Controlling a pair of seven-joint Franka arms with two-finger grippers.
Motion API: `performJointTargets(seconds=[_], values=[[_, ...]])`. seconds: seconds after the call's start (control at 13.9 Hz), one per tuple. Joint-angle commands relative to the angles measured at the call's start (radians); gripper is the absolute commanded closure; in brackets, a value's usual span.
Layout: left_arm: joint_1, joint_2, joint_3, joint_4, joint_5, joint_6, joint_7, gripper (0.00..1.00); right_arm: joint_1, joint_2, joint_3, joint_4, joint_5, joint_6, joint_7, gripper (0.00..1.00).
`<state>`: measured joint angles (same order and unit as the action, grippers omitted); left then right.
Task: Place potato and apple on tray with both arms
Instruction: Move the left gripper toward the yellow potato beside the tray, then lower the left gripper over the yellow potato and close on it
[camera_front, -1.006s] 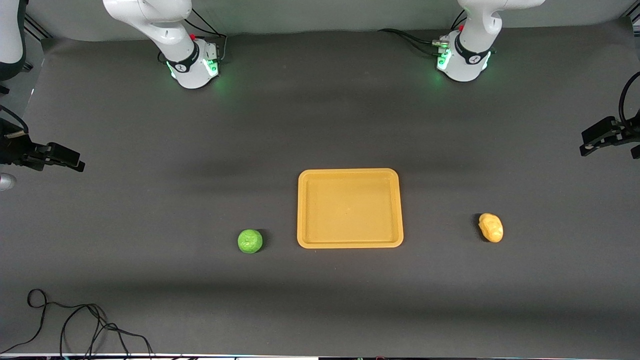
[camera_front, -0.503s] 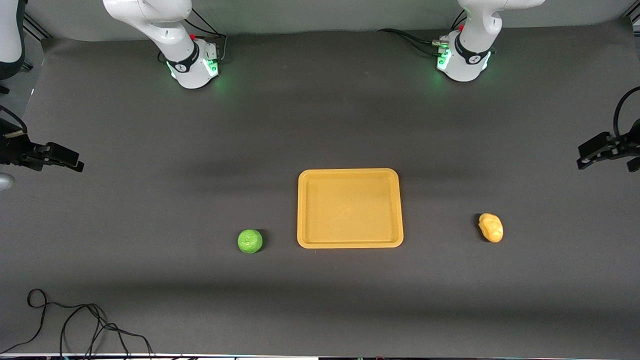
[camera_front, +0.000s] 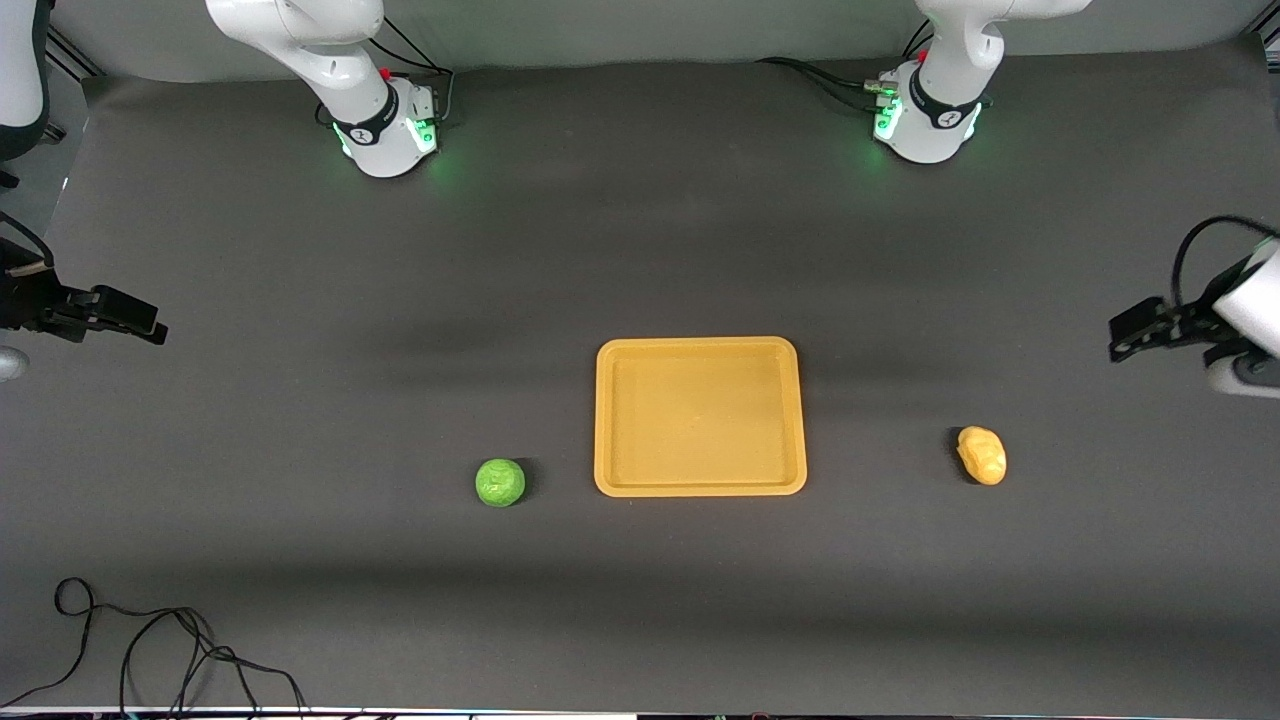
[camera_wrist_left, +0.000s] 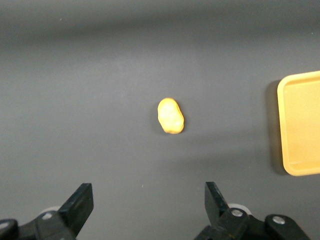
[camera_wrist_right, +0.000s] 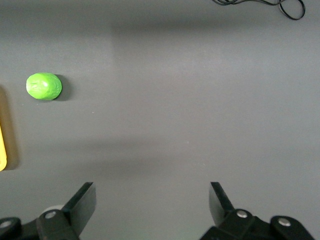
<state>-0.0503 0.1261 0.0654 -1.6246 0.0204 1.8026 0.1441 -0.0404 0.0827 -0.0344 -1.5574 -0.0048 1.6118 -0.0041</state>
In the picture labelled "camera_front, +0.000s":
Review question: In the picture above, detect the yellow potato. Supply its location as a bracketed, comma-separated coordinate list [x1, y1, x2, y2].
[956, 426, 1008, 487]

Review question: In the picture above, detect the green apple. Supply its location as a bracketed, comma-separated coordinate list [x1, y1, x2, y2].
[475, 458, 527, 508]

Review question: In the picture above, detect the yellow plastic tray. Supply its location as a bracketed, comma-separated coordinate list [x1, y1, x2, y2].
[594, 336, 809, 498]

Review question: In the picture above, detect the dark grey table cloth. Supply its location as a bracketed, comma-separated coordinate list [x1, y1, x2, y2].
[0, 35, 1280, 717]

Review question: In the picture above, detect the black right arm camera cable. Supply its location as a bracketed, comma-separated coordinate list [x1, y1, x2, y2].
[0, 212, 54, 271]

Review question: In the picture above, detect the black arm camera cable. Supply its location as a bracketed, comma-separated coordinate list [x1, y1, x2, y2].
[0, 212, 54, 271]
[1172, 215, 1280, 311]

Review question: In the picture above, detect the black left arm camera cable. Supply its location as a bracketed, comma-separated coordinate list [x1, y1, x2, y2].
[1172, 215, 1280, 311]

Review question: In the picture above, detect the thin black loose cable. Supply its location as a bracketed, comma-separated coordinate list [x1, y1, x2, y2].
[0, 577, 311, 717]

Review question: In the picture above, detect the black right base cable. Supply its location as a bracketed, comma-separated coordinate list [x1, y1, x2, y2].
[365, 15, 457, 129]

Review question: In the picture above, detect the long black left base cable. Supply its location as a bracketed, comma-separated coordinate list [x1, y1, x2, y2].
[755, 57, 886, 111]

